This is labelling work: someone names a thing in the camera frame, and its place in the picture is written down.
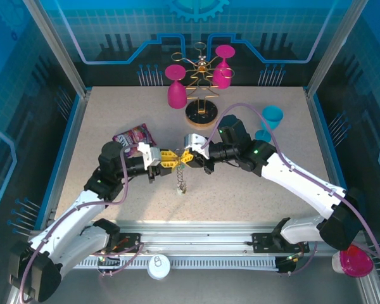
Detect grey disc keyring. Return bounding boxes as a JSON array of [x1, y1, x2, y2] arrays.
[[175, 165, 188, 196]]

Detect pink candy bag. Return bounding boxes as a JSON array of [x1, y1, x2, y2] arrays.
[[112, 123, 159, 159]]

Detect blue plastic goblet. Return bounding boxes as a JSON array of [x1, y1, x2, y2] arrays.
[[255, 105, 284, 143]]

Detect pink plastic goblet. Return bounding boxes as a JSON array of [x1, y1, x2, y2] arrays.
[[211, 44, 236, 90], [340, 244, 374, 279], [164, 64, 188, 110]]

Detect white round lid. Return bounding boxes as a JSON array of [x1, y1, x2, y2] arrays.
[[147, 254, 172, 280]]

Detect white plastic cup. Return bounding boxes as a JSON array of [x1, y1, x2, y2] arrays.
[[331, 251, 348, 275]]

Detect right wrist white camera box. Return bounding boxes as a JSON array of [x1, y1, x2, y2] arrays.
[[183, 134, 212, 159]]

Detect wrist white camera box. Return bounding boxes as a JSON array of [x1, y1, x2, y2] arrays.
[[183, 134, 212, 159], [137, 141, 162, 168]]

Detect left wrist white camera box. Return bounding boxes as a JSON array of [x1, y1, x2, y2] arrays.
[[137, 141, 162, 168]]

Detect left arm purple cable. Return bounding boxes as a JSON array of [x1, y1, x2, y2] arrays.
[[18, 148, 146, 303]]

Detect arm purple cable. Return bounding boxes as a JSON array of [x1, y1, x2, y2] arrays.
[[18, 148, 146, 303], [202, 103, 380, 276]]

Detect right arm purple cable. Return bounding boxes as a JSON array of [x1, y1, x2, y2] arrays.
[[202, 103, 380, 276]]

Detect gold wire glass rack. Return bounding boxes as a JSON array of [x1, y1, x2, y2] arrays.
[[170, 42, 235, 130]]

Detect aluminium side rail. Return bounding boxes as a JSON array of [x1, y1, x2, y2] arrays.
[[303, 87, 358, 231], [39, 90, 92, 231]]

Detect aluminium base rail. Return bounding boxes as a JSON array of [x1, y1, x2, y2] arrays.
[[28, 221, 367, 257]]

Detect slotted grey cable duct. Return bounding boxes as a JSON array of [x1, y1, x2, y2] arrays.
[[72, 255, 279, 270]]

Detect aluminium frame post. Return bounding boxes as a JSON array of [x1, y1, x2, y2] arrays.
[[305, 0, 362, 98], [22, 0, 91, 98]]

